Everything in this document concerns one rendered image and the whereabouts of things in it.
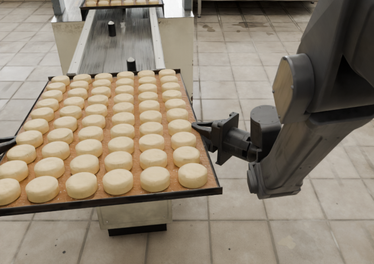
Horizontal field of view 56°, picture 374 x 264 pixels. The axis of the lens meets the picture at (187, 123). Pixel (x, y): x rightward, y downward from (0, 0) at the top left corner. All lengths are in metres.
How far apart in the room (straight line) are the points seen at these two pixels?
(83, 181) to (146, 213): 1.07
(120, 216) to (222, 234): 0.50
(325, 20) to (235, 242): 1.58
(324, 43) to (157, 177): 0.40
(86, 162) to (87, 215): 1.29
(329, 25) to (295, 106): 0.08
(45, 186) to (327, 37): 0.49
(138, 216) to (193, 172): 1.10
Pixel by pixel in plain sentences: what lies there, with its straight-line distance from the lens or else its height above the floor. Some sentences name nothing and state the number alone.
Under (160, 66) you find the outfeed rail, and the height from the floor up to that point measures 0.90.
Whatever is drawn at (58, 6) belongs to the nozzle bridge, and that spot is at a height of 0.88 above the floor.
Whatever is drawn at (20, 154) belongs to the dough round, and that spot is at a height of 1.00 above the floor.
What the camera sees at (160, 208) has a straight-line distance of 1.64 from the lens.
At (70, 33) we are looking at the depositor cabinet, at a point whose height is 0.78.
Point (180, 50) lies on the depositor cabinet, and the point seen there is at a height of 0.66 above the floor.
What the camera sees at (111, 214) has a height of 0.19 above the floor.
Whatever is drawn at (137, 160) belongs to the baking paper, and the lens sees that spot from 0.68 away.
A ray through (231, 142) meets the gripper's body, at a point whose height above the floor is 0.99.
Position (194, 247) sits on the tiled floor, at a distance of 1.75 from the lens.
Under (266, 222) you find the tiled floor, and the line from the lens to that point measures 1.88.
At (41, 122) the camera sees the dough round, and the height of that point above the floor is 0.98.
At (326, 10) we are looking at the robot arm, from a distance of 0.25.
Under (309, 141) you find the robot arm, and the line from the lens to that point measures 0.38.
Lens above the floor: 1.42
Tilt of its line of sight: 35 degrees down
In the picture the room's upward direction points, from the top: straight up
